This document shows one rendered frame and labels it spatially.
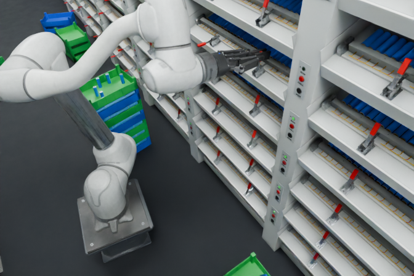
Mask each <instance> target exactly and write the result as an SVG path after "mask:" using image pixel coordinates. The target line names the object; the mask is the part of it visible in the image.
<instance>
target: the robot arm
mask: <svg viewBox="0 0 414 276"><path fill-rule="evenodd" d="M130 36H140V37H141V38H142V39H143V40H144V41H145V42H151V43H153V44H154V47H155V59H154V60H151V61H149V63H148V64H146V66H145V67H144V69H143V71H142V74H143V78H144V81H145V84H146V86H147V88H148V89H149V90H150V91H152V92H154V93H157V94H172V93H177V92H182V91H186V90H188V89H191V88H193V87H194V86H196V85H198V84H203V83H207V82H210V81H213V80H215V79H216V78H217V77H220V76H224V75H225V74H226V73H227V72H228V71H238V74H239V75H242V74H243V73H244V72H245V71H248V70H250V69H252V68H255V67H257V66H258V63H259V62H260V61H263V60H268V59H269V57H270V53H271V51H267V49H266V48H263V49H258V50H255V51H250V49H247V51H245V50H244V49H235V50H227V51H220V50H218V51H217V52H215V53H209V52H202V53H199V54H194V53H193V51H192V47H191V42H190V21H189V15H188V11H187V6H186V3H185V0H145V2H144V3H143V4H140V5H139V6H138V8H137V10H136V11H135V12H133V13H131V14H128V15H125V16H123V17H121V18H119V19H118V20H115V21H114V22H113V23H112V24H111V25H109V26H108V27H107V28H106V29H105V31H104V32H103V33H102V34H101V35H100V36H99V37H98V38H97V39H96V41H95V42H94V43H93V44H92V46H91V47H90V48H89V49H88V50H87V51H86V52H85V54H84V55H83V56H82V57H81V58H80V59H79V60H78V61H77V63H76V64H75V65H73V66H72V67H71V68H69V66H68V62H67V58H66V55H65V54H66V49H65V45H64V43H63V41H62V40H61V39H60V38H59V37H58V36H57V35H55V34H53V33H50V32H42V33H37V34H33V35H31V36H29V37H27V38H26V39H25V40H23V41H22V42H21V43H20V44H19V45H18V46H17V47H16V48H15V49H14V50H13V52H12V53H11V55H10V56H9V58H8V59H7V60H6V61H5V62H4V63H3V64H2V65H1V66H0V101H3V102H9V103H24V102H32V101H35V100H43V99H46V98H48V97H53V98H54V99H55V100H56V101H57V103H58V104H59V105H60V106H61V107H62V108H63V110H64V111H65V112H66V114H67V115H68V116H69V117H70V118H71V119H72V120H73V122H74V123H75V124H76V125H77V127H79V129H80V130H81V131H82V133H83V134H84V135H85V136H86V137H87V138H88V140H89V141H90V142H91V143H92V145H93V154H94V156H95V159H96V162H97V164H98V167H97V169H96V170H94V171H93V172H91V173H90V175H88V177H87V179H86V181H85V183H84V196H85V198H86V201H87V203H88V205H89V207H90V208H91V209H92V211H93V212H94V220H95V225H94V230H95V231H96V232H100V231H101V230H103V229H106V228H108V227H110V228H111V230H112V234H116V233H117V232H118V224H122V223H124V222H132V221H133V219H134V218H133V215H132V214H131V209H130V205H129V198H128V193H129V192H128V189H127V188H126V186H127V183H128V178H129V175H130V173H131V171H132V168H133V166H134V162H135V160H136V155H137V147H136V143H135V141H134V139H133V138H132V137H131V136H129V135H127V134H123V133H117V132H111V130H110V129H109V128H108V126H107V125H106V124H105V123H104V121H103V120H102V118H101V117H100V116H99V114H98V113H97V112H96V110H95V109H94V107H93V106H92V105H91V104H90V102H89V101H88V100H87V98H86V97H85V95H84V94H83V93H82V92H81V90H80V89H79V88H80V87H81V86H83V85H84V84H86V83H87V82H88V81H89V80H90V79H91V78H92V77H93V76H94V75H95V73H96V72H97V71H98V70H99V68H100V67H101V66H102V65H103V64H104V62H105V61H106V60H107V59H108V58H109V56H110V55H111V54H112V53H113V51H114V50H115V49H116V48H117V47H118V46H119V44H120V43H121V42H122V41H123V40H125V39H126V38H128V37H130ZM260 51H262V52H260Z"/></svg>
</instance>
